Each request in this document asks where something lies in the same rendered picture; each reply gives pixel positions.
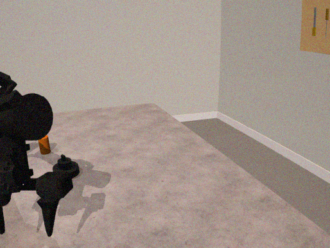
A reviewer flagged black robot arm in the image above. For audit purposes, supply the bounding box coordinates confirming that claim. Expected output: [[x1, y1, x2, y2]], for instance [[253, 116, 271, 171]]
[[0, 72, 53, 207]]

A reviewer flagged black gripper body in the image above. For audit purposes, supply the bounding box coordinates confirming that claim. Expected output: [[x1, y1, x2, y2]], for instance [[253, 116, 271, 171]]
[[0, 140, 73, 199]]

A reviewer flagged dark grey round pedestal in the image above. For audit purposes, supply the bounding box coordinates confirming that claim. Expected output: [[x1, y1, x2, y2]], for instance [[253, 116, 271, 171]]
[[53, 154, 80, 178]]

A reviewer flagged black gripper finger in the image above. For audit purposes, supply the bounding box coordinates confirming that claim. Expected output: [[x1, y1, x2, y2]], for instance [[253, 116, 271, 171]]
[[0, 207, 5, 234], [37, 198, 61, 237]]

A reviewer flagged orange knob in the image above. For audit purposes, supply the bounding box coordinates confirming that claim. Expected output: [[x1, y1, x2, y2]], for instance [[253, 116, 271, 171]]
[[38, 135, 51, 155]]

